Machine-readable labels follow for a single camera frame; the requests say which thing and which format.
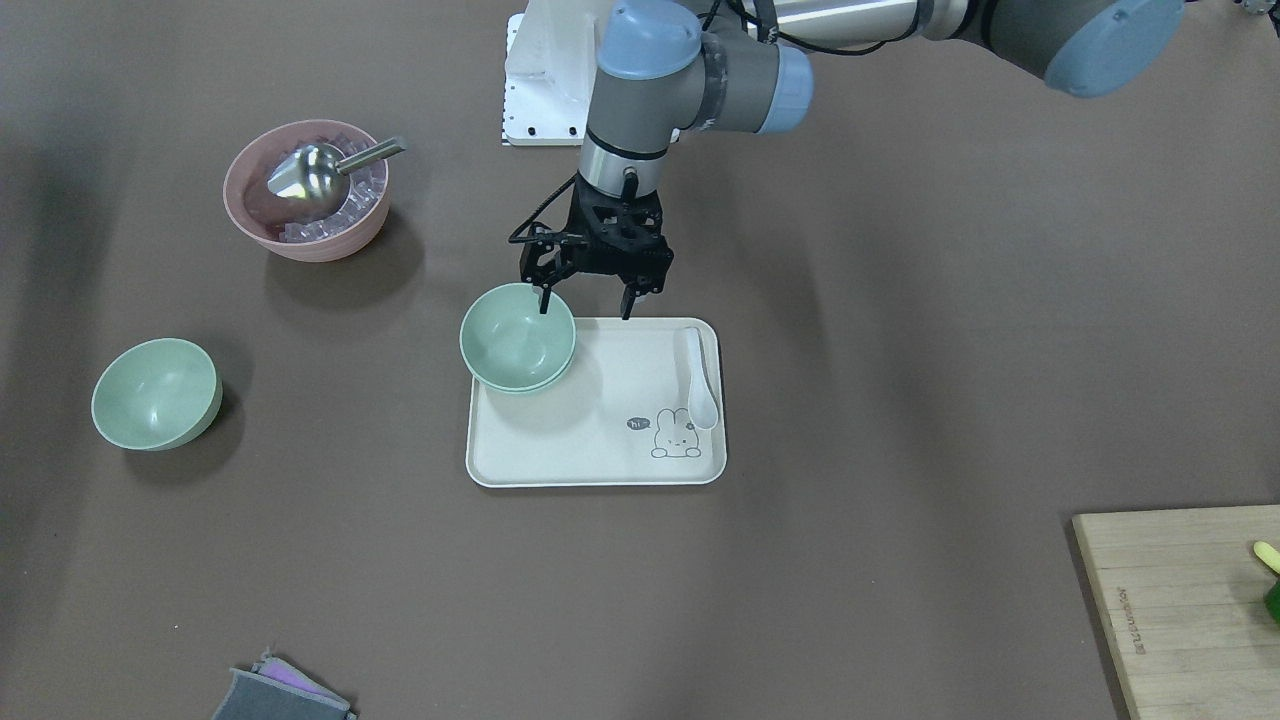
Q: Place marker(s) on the wooden cutting board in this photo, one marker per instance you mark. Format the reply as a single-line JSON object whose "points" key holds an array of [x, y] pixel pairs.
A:
{"points": [[1181, 600]]}

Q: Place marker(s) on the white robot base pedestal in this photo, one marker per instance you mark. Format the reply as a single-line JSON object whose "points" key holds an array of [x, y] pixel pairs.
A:
{"points": [[550, 70]]}

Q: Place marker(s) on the white ceramic spoon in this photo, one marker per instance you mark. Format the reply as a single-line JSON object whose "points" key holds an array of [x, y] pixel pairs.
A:
{"points": [[702, 405]]}

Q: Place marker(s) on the pink bowl with ice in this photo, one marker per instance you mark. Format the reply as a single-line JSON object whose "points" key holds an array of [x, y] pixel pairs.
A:
{"points": [[268, 221]]}

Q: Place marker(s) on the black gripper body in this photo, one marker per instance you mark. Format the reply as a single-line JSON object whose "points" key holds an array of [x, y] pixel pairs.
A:
{"points": [[541, 263]]}

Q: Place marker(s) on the beige serving tray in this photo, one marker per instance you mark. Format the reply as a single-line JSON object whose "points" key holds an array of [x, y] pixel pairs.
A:
{"points": [[618, 416]]}

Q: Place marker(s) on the grey folded cloth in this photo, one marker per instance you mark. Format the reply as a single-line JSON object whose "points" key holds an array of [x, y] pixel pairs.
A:
{"points": [[273, 688]]}

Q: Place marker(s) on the green lime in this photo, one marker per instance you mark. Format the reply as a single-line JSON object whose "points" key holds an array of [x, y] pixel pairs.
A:
{"points": [[1271, 601]]}

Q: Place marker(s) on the metal scoop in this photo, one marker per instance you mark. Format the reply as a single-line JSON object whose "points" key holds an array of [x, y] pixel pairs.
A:
{"points": [[313, 181]]}

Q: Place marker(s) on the yellow plastic knife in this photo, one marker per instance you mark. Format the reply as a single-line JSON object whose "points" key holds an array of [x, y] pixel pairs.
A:
{"points": [[1268, 555]]}

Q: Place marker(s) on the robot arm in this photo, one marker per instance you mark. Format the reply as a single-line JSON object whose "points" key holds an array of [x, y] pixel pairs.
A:
{"points": [[664, 67]]}

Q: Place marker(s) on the green bowl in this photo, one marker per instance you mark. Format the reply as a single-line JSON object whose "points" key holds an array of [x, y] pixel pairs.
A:
{"points": [[518, 373], [157, 395], [507, 318]]}

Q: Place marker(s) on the green bowl on tray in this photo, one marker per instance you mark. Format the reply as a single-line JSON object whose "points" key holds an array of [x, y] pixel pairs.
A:
{"points": [[518, 373]]}

